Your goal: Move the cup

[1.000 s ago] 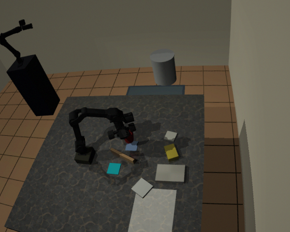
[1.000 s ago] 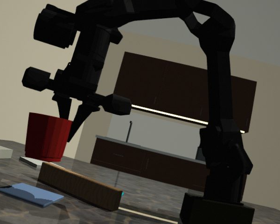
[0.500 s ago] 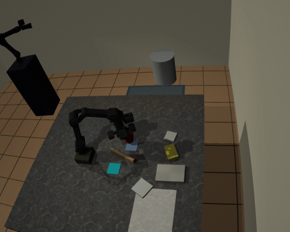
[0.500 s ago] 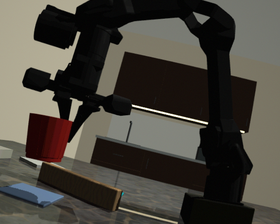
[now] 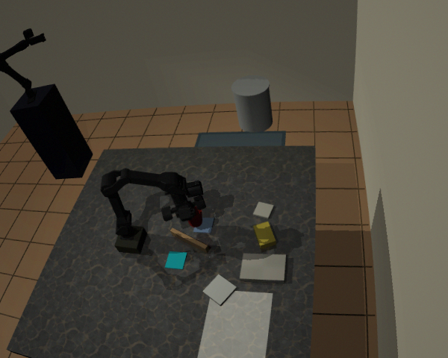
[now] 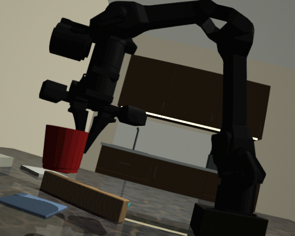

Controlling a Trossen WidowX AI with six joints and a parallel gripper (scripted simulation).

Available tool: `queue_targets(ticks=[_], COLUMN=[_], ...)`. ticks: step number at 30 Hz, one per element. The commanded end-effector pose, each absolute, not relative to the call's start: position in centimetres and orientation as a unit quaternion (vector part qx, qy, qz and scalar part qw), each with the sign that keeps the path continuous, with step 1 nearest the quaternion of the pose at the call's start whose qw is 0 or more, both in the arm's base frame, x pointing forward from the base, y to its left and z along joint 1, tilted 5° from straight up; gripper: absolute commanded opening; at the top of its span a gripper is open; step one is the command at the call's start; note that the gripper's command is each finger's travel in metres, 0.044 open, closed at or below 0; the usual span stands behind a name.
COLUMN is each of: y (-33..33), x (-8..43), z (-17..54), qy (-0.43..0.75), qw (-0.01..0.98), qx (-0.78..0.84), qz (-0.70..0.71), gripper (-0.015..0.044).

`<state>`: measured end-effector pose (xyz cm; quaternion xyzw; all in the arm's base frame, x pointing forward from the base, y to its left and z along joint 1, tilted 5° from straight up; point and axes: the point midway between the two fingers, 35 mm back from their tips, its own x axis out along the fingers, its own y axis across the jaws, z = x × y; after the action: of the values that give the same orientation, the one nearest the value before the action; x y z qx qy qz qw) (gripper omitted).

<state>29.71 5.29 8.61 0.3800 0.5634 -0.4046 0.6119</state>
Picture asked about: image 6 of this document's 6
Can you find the grey square tile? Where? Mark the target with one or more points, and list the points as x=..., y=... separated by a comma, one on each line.
x=39, y=172

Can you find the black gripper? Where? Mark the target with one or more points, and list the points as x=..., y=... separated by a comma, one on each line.
x=96, y=94

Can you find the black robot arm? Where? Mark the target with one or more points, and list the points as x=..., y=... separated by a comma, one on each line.
x=233, y=148

